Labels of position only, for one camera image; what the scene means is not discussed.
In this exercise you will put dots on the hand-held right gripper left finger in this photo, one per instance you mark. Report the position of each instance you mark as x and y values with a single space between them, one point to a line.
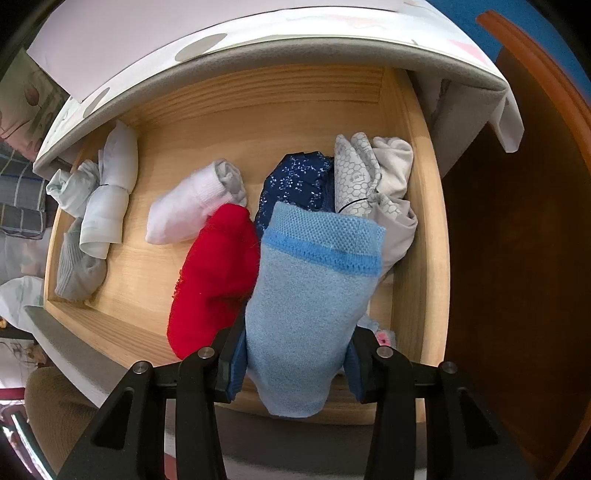
235 369

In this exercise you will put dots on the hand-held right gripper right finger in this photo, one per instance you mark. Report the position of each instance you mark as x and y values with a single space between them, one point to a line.
354 376

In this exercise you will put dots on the small pale patterned cloth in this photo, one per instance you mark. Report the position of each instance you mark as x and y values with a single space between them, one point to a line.
382 337

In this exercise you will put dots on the light blue sock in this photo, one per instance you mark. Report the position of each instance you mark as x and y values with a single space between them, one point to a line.
304 314

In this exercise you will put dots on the red sock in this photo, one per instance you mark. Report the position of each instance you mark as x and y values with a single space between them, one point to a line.
212 286

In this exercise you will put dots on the white sock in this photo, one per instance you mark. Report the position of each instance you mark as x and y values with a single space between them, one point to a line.
184 207

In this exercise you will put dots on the grey underwear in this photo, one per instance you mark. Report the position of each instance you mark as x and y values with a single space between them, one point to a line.
78 272

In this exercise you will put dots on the navy floral underwear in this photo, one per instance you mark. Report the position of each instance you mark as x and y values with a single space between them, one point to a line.
291 184

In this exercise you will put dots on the hexagon print beige underwear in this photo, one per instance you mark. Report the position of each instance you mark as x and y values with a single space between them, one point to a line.
355 180

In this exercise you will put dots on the wooden drawer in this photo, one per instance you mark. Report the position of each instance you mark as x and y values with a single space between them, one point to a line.
286 120

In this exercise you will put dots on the pale white rolled underwear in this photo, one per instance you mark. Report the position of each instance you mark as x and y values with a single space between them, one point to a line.
111 203

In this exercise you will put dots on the tan cloth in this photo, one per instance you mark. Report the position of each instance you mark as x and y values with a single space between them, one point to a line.
60 410

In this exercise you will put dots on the orange brown wooden furniture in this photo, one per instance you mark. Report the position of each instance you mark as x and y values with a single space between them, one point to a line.
517 230

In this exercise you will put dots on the white crumpled cloth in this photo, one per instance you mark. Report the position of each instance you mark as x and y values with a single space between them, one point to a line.
21 300

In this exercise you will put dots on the grey plaid cloth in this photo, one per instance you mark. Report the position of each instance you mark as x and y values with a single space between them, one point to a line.
18 194

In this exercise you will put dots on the pink floral blanket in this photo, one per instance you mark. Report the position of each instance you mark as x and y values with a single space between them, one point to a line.
27 106

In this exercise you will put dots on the blue foam mat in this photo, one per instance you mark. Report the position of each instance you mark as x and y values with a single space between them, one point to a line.
521 23

